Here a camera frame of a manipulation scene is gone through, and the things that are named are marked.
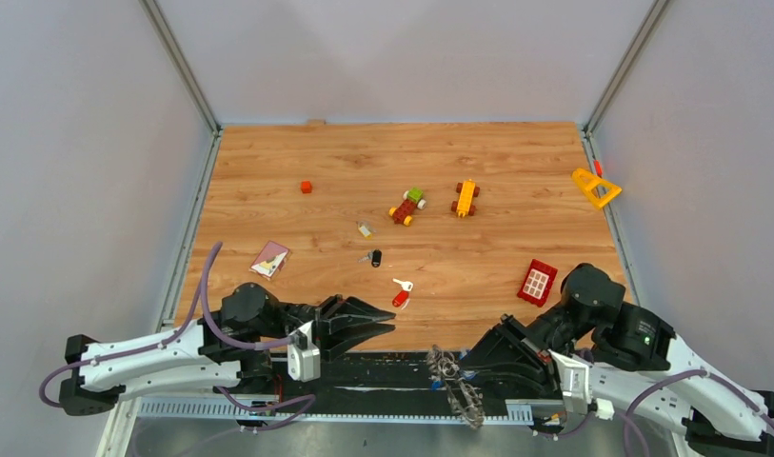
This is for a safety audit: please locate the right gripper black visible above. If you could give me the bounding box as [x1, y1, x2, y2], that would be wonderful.
[453, 303, 595, 392]

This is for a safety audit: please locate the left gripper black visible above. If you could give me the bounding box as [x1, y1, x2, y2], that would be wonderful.
[259, 294, 398, 363]

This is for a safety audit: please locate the red key tag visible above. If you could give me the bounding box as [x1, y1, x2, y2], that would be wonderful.
[392, 278, 414, 308]

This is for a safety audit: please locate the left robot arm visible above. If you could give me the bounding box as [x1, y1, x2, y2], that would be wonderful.
[57, 283, 396, 416]

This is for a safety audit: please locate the key with black fob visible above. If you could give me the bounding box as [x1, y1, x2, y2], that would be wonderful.
[358, 249, 383, 268]

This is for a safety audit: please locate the red window brick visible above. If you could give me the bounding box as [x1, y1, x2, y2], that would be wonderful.
[517, 259, 558, 308]

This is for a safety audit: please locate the red playing card deck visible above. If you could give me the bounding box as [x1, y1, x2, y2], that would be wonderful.
[249, 241, 291, 280]

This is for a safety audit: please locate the red yellow toy brick car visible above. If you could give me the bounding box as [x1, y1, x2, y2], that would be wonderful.
[388, 188, 427, 227]

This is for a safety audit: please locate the yellow brown toy brick car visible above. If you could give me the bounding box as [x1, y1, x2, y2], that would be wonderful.
[450, 179, 481, 218]

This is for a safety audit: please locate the yellow triangular brick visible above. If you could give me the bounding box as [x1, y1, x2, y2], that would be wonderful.
[571, 169, 623, 209]

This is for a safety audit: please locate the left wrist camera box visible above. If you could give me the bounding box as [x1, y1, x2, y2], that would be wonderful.
[287, 321, 321, 382]

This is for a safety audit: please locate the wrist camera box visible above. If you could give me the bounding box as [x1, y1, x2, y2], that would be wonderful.
[287, 321, 321, 382]
[549, 351, 614, 420]

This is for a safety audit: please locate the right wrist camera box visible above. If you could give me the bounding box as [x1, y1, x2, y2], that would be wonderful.
[549, 351, 614, 420]

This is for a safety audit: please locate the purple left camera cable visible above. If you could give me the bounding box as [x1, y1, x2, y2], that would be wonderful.
[38, 241, 318, 436]

